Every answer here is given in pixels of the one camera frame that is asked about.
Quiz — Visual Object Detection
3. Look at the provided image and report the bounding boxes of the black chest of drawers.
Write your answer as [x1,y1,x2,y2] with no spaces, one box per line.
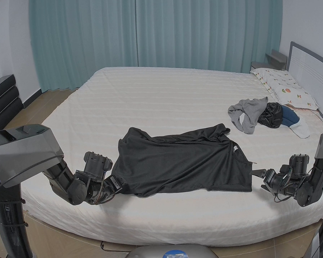
[0,74,23,130]

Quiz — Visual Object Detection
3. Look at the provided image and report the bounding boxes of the white garment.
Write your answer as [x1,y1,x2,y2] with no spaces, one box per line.
[289,117,310,139]

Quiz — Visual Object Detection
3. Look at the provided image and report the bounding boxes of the bed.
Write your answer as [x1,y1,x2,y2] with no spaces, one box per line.
[21,41,323,248]

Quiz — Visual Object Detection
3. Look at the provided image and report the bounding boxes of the blue-green curtain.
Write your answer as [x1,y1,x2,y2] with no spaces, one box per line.
[29,0,139,93]
[136,0,283,73]

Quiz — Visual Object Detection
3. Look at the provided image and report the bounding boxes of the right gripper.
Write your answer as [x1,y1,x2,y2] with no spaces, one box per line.
[250,169,288,196]

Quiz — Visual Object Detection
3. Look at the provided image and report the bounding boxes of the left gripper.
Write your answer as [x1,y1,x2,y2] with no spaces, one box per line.
[98,174,123,201]

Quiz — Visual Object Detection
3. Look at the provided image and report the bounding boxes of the white printed pillow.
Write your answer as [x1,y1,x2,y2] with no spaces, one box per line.
[250,68,319,110]

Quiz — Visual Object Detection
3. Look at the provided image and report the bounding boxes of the black cable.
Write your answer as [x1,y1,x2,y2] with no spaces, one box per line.
[100,241,130,252]

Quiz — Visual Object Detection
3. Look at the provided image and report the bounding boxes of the black shiny garment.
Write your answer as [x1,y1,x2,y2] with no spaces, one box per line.
[257,102,284,128]

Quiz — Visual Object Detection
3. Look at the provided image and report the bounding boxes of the grey garment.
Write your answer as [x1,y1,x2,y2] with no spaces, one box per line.
[227,97,269,134]

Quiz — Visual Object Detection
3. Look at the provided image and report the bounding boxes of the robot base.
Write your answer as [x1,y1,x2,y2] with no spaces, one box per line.
[125,245,214,258]

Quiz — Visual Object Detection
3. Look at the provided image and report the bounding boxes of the dark blue garment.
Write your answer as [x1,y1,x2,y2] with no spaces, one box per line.
[281,106,302,128]

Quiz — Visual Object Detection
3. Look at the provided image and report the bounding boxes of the grey bedside table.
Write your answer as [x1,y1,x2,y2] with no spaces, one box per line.
[251,49,288,70]

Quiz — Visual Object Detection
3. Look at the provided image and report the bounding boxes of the black T-shirt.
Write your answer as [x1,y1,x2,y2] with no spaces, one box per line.
[112,124,253,197]

